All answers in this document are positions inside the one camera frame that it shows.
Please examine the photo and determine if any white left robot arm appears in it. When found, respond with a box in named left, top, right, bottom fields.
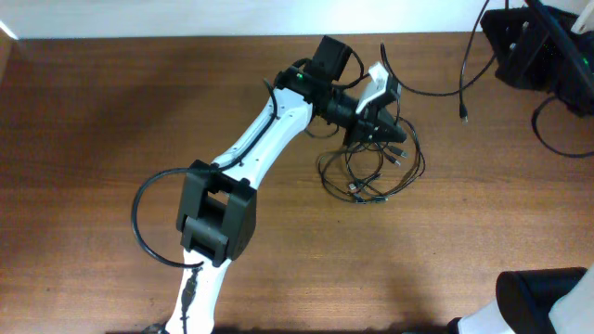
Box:
left=163, top=36, right=407, bottom=333

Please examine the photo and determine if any black cable bundle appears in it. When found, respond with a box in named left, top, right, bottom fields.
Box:
left=316, top=115, right=426, bottom=205

